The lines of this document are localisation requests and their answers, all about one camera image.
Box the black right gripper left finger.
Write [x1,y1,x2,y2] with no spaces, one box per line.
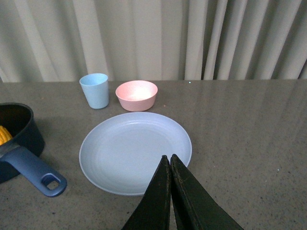
[123,155,171,230]

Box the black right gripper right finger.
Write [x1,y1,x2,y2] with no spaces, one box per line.
[170,154,242,230]

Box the yellow corn cob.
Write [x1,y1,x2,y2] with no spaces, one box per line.
[0,126,12,145]

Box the light blue plate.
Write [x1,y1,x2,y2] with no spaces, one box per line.
[79,112,192,196]

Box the pink plastic bowl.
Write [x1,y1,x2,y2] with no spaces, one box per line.
[116,80,158,112]

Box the light blue plastic cup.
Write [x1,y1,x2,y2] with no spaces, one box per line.
[79,73,109,109]

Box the dark blue saucepan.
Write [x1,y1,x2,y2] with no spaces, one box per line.
[0,103,67,197]

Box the white pleated curtain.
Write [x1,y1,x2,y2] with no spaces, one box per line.
[0,0,307,82]

